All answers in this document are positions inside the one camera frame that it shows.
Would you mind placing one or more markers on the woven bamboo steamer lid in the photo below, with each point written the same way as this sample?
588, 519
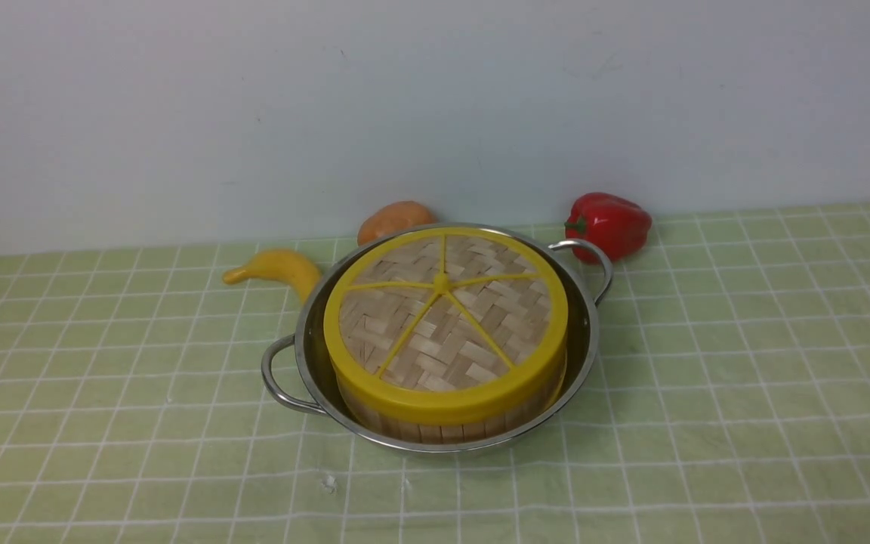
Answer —
463, 304

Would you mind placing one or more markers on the bamboo steamer basket yellow rim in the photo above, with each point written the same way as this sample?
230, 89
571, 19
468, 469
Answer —
452, 416

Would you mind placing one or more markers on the orange bread roll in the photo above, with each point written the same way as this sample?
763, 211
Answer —
397, 216

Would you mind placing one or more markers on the yellow banana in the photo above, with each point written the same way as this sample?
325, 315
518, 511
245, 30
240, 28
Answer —
281, 266

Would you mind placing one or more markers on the red bell pepper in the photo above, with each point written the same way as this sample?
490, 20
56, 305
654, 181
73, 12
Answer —
619, 227

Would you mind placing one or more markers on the green checkered tablecloth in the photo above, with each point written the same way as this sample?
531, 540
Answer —
732, 405

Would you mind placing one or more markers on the stainless steel two-handled pot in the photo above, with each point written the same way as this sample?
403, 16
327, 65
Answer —
298, 374

